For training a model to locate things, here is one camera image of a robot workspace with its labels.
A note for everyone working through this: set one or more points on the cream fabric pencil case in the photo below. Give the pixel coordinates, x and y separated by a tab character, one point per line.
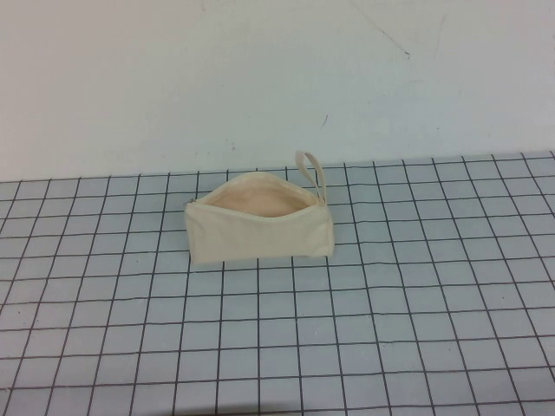
243	238

